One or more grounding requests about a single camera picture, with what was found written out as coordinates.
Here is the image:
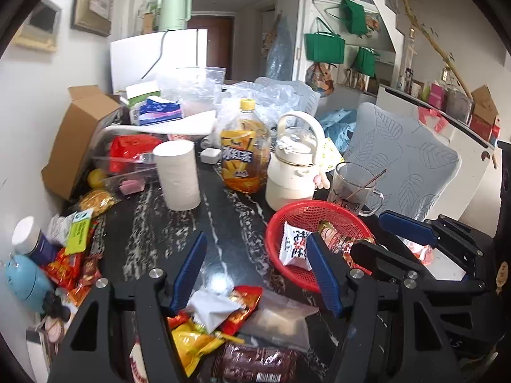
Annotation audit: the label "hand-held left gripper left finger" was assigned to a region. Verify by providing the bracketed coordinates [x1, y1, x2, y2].
[47, 231, 208, 383]

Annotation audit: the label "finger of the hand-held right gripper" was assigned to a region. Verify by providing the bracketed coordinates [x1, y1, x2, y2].
[378, 211, 485, 258]
[350, 240, 468, 288]

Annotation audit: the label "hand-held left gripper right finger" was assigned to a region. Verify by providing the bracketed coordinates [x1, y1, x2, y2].
[305, 231, 456, 383]

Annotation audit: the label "red plastic basket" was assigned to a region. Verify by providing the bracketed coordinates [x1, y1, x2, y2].
[265, 200, 386, 294]

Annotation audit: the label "pale orange snack packet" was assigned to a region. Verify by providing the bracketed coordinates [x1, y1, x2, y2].
[399, 237, 435, 267]

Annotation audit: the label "white paper packet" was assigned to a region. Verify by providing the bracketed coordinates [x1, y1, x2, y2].
[186, 289, 240, 334]

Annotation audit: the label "yellow snack packet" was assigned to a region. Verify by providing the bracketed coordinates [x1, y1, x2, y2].
[171, 319, 225, 376]

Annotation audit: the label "brown chocolate snack packet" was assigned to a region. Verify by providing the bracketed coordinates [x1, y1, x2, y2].
[211, 343, 312, 383]

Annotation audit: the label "orange striped snack packet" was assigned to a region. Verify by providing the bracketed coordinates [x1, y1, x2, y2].
[318, 220, 376, 268]

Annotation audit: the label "white red-print snack packet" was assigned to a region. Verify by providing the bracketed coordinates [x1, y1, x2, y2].
[279, 221, 313, 273]

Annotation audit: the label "glass mug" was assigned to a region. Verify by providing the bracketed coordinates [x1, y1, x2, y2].
[327, 162, 385, 217]

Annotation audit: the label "grey leaf-pattern chair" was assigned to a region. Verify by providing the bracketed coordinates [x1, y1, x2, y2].
[343, 102, 461, 223]

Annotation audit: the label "white cabinet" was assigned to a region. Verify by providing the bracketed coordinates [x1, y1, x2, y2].
[375, 85, 500, 224]

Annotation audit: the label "toilet paper roll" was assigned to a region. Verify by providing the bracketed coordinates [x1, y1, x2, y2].
[153, 140, 201, 211]

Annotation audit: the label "cream kettle jug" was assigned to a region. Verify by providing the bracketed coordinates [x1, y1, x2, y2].
[265, 112, 325, 212]

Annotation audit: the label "dark red stick packets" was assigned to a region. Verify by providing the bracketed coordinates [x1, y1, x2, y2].
[90, 223, 105, 265]

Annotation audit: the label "yellow smiley-print bag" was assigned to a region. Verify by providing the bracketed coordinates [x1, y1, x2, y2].
[319, 138, 345, 173]

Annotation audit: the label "small pink block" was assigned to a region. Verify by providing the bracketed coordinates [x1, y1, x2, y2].
[120, 179, 145, 195]

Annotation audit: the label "pink ribbon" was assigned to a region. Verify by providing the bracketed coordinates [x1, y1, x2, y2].
[417, 106, 450, 135]

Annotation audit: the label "clear plastic container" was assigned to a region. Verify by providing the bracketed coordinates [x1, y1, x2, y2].
[94, 128, 168, 198]

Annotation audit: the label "yellow crinkly snack bag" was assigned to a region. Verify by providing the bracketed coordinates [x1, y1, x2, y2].
[78, 189, 117, 216]

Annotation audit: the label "blue plastic bag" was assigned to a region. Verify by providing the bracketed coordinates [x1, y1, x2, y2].
[319, 109, 358, 156]

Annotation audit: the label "green label packet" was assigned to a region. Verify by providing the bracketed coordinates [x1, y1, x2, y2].
[65, 207, 95, 255]

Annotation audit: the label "iced tea bottle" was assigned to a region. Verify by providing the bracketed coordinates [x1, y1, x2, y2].
[221, 98, 271, 194]

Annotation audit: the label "red box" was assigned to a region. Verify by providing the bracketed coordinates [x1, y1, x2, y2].
[469, 114, 496, 142]

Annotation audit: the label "red candy packet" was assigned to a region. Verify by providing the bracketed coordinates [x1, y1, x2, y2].
[42, 247, 86, 290]

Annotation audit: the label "yellow lemon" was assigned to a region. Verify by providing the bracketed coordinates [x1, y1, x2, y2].
[87, 169, 108, 189]

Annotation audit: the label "grey translucent box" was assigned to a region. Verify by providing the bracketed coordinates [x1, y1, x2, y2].
[445, 86, 474, 123]

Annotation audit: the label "pink box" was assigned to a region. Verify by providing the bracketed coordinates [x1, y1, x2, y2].
[429, 82, 448, 111]

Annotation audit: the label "red bag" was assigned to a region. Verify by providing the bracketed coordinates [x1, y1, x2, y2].
[109, 135, 162, 172]

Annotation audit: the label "small black figure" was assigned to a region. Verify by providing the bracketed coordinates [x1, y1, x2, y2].
[42, 291, 71, 320]

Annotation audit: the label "white crumpled packet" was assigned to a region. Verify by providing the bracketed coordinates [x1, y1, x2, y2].
[48, 212, 78, 245]

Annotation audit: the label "small cardboard box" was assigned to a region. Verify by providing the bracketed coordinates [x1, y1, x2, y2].
[470, 85, 500, 126]

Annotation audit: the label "white tray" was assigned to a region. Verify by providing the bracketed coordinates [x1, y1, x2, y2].
[104, 109, 216, 141]

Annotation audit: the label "plastic covered chair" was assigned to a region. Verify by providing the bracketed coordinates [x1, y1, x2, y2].
[255, 77, 322, 119]

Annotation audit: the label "white-capped blue jar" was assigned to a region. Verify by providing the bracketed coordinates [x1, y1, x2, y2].
[12, 216, 60, 266]

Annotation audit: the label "blue tissue pack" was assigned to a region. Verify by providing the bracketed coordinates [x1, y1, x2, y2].
[138, 96, 183, 125]

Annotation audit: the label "small green tote bag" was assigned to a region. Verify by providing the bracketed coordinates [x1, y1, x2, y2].
[351, 46, 380, 79]

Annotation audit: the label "light blue round device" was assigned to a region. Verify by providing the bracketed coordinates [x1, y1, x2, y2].
[5, 254, 52, 312]

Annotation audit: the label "cartoon printed tote bag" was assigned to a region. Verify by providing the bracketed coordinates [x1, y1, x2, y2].
[305, 62, 335, 96]

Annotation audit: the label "tall clear bottle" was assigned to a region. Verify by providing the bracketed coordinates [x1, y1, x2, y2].
[405, 28, 418, 89]

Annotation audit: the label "open cardboard box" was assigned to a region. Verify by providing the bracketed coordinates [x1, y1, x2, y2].
[41, 85, 130, 201]

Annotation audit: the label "large clear zip bag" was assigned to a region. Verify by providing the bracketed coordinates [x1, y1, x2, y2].
[156, 66, 226, 113]

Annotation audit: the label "bamboo pole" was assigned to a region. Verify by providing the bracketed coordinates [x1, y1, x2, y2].
[393, 0, 474, 99]

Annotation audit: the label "green white carton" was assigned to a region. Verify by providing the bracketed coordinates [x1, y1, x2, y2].
[126, 80, 161, 126]

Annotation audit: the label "crumpled clear plastic bag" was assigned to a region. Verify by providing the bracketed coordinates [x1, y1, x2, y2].
[216, 80, 300, 128]

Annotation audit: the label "large green tote bag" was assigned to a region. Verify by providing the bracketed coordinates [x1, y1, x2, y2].
[304, 17, 346, 64]

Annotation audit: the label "hanging bluish plastic bag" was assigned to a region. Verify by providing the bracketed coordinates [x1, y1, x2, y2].
[265, 15, 294, 84]

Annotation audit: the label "tilted green tote bag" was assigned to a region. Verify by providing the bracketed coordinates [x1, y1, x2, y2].
[339, 0, 369, 36]

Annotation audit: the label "white fridge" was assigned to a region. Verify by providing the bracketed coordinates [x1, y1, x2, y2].
[110, 29, 209, 95]

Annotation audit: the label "brown door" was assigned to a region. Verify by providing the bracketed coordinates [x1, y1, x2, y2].
[192, 15, 233, 81]

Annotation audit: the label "green electric kettle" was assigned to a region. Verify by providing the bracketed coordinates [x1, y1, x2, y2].
[156, 0, 192, 33]

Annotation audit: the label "framed picture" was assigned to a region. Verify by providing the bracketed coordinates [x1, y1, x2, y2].
[71, 0, 117, 37]

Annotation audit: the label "black cable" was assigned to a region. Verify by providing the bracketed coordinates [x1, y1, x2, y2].
[141, 30, 167, 80]

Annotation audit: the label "cream wall panel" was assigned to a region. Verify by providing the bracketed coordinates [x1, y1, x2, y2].
[11, 0, 62, 52]

